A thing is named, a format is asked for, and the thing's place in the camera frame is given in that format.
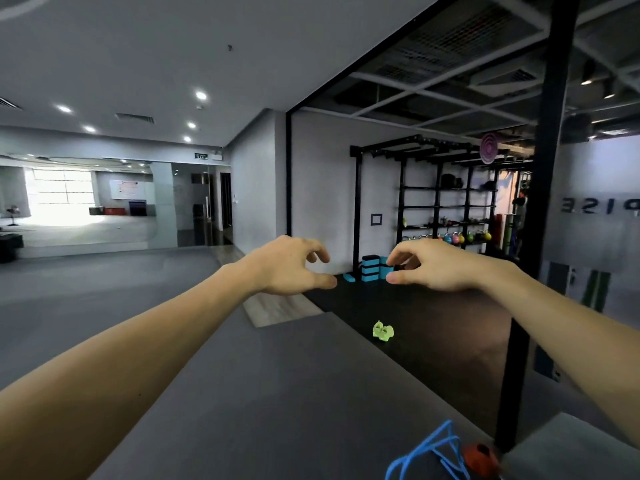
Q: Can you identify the black box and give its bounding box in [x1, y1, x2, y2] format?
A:
[0, 233, 25, 264]

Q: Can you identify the row of coloured kettlebells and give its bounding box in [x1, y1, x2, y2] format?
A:
[404, 230, 493, 246]

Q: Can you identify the person's right hand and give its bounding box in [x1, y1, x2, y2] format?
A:
[385, 239, 484, 293]

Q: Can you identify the black steel pillar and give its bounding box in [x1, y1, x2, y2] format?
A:
[494, 0, 582, 451]

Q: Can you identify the red round object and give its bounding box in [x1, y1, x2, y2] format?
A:
[462, 443, 501, 476]

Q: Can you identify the person's left hand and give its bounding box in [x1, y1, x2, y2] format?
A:
[233, 236, 338, 297]

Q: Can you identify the stack of blue step blocks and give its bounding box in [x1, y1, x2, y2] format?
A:
[360, 254, 396, 283]

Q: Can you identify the pink round disc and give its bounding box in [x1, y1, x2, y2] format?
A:
[479, 133, 500, 163]

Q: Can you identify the ceiling air conditioner unit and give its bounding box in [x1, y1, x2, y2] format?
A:
[469, 57, 547, 98]

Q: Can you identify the grey padded bench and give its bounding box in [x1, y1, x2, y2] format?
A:
[500, 412, 640, 480]

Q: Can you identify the bright window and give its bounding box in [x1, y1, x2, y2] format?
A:
[27, 168, 101, 226]

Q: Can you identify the person's right forearm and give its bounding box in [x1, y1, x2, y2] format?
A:
[475, 259, 640, 450]

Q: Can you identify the dark door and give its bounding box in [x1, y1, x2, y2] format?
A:
[220, 172, 234, 231]

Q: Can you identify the blue rope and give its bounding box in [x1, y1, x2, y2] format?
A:
[384, 420, 472, 480]

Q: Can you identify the person's left forearm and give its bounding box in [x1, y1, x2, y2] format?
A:
[0, 264, 259, 480]

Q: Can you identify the black gym storage rack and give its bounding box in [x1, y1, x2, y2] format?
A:
[349, 134, 534, 276]

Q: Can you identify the white wall board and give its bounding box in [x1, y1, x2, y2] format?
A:
[109, 179, 147, 201]

